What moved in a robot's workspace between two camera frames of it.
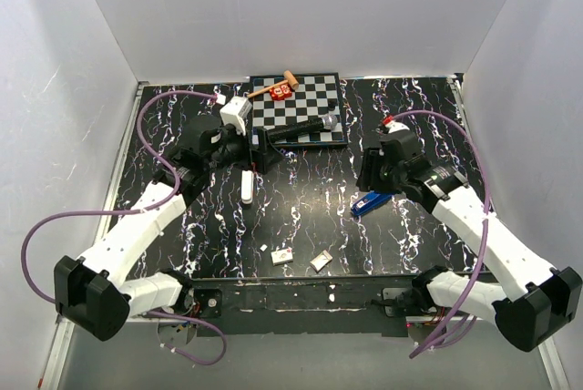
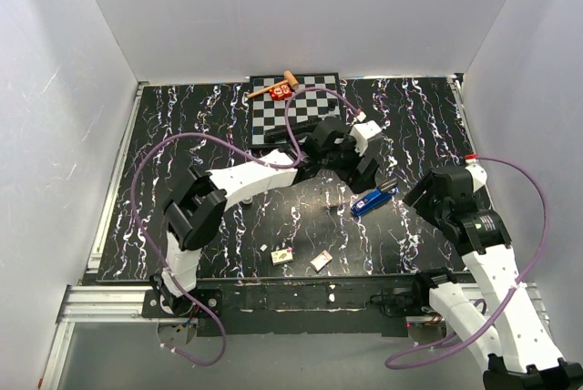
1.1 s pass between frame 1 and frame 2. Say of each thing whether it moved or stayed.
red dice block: stayed
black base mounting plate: stayed
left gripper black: moved
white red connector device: moved
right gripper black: moved
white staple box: stayed
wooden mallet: stayed
